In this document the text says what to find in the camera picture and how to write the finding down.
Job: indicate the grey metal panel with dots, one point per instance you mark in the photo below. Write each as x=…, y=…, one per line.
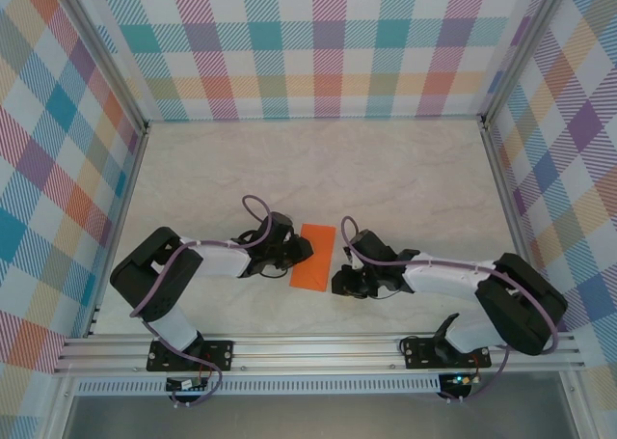
x=313, y=419

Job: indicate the aluminium frame leg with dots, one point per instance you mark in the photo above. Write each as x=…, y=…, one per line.
x=573, y=410
x=60, y=410

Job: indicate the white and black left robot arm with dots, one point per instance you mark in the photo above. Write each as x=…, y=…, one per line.
x=222, y=260

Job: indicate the aluminium side rail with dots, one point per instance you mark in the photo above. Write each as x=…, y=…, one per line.
x=118, y=217
x=501, y=178

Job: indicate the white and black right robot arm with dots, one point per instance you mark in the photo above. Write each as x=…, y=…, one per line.
x=443, y=277

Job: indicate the aluminium frame post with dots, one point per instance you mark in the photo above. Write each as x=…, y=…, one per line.
x=523, y=48
x=113, y=58

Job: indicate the small black circuit board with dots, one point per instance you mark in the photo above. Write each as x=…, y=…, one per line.
x=185, y=385

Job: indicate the aluminium frame rail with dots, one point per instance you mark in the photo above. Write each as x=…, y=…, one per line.
x=313, y=352

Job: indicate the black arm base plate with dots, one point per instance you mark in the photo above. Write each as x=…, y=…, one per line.
x=217, y=354
x=419, y=354

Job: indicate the circuit board with green light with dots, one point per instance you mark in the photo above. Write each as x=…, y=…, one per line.
x=460, y=380

